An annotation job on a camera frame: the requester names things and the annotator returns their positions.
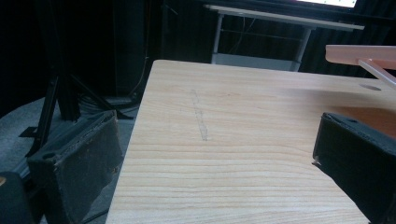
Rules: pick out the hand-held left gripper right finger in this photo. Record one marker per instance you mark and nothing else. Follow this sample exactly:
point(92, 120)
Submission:
point(358, 161)

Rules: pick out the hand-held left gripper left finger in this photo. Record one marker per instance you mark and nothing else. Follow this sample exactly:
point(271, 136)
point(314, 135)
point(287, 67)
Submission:
point(84, 161)

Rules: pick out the black metal stand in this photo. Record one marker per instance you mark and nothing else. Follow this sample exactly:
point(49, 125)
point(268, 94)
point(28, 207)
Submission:
point(63, 93)

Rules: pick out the lit monitor screen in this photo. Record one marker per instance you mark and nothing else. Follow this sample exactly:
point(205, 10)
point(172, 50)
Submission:
point(330, 2)

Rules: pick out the white frame table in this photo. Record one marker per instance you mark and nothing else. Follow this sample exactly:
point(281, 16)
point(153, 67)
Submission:
point(258, 40)

